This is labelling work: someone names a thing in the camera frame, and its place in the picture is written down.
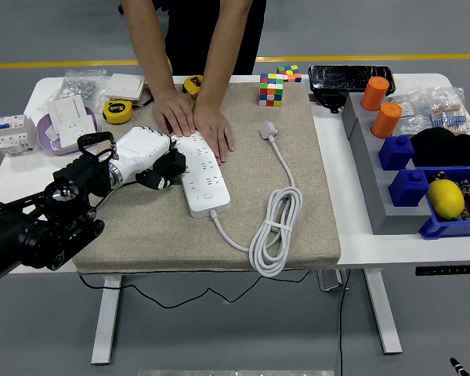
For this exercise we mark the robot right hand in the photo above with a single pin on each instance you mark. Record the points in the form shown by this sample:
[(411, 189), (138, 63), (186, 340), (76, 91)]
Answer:
[(459, 368)]

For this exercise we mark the person's right hand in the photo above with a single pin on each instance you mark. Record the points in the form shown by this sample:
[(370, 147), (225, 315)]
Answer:
[(176, 113)]

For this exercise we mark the person's left hand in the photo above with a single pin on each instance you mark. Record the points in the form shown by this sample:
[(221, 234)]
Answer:
[(215, 125)]

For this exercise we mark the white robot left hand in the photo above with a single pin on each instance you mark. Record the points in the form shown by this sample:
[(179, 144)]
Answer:
[(141, 150)]

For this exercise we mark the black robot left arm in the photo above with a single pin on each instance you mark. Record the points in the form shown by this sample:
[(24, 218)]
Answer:
[(31, 231)]

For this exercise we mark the person's left forearm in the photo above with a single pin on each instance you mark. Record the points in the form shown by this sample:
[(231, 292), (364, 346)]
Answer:
[(223, 51)]

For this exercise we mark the person's right forearm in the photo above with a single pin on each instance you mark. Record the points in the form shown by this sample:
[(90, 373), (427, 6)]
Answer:
[(149, 47)]

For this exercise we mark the yellow tape measure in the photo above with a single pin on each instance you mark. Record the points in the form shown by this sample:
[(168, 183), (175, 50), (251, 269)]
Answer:
[(192, 85), (117, 111)]

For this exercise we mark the multicoloured puzzle cube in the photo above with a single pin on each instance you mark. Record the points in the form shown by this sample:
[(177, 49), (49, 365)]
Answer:
[(271, 90), (291, 73)]

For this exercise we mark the person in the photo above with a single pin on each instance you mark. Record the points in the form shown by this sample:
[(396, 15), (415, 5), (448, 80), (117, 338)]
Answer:
[(188, 31)]

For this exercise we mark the grey-brown mat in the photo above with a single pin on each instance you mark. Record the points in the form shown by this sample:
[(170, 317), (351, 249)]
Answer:
[(160, 235)]

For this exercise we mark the clear bag of screws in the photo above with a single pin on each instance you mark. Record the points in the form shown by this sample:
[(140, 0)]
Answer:
[(80, 86)]

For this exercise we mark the purple bowl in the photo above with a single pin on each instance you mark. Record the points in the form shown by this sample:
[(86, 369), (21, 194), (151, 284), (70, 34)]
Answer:
[(49, 147)]

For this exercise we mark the white table leg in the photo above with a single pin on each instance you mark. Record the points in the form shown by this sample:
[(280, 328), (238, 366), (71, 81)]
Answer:
[(103, 321), (384, 313)]

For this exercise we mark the black table control panel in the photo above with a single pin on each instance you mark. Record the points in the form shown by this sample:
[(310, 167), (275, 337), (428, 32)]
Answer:
[(446, 270)]

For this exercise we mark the white circuit breaker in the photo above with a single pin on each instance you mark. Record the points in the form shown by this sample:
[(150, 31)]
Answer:
[(13, 135)]

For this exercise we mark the blue plastic bin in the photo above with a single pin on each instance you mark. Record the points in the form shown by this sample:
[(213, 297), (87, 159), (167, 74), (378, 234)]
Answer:
[(446, 229)]

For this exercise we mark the black glossy rectangular device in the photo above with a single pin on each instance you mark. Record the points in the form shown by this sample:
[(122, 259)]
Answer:
[(350, 78)]

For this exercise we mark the orange cylinder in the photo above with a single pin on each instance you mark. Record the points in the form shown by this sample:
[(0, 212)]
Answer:
[(374, 94), (387, 121)]

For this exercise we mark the yellow lemon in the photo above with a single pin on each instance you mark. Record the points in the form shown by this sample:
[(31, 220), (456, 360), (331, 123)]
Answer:
[(445, 199)]

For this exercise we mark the grey stepped block holder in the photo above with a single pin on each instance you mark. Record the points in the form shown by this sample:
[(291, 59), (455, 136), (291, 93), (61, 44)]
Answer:
[(380, 203)]

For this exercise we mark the blue block with knob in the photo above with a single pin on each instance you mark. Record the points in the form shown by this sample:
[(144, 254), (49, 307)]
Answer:
[(407, 190), (395, 152)]

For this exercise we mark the clear plastic bag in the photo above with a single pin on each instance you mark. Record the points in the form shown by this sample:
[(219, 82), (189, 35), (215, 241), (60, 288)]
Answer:
[(411, 115)]

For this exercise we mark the black cloth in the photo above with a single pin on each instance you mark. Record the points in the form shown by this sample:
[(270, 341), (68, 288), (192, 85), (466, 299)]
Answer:
[(446, 149)]

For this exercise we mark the clear bag of resistors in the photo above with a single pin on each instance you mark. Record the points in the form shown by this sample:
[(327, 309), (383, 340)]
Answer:
[(452, 113)]

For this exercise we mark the white wall switch panel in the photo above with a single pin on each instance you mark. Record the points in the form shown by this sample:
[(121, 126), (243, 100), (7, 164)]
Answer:
[(123, 86), (68, 109)]

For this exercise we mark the white wall socket panel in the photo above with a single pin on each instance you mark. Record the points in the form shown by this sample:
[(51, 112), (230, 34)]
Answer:
[(74, 127)]

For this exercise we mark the black stand bracket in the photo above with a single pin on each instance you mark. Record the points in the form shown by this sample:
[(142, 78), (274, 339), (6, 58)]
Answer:
[(329, 100)]

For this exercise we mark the grey metal bracket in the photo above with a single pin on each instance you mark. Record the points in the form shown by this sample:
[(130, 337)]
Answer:
[(331, 281)]

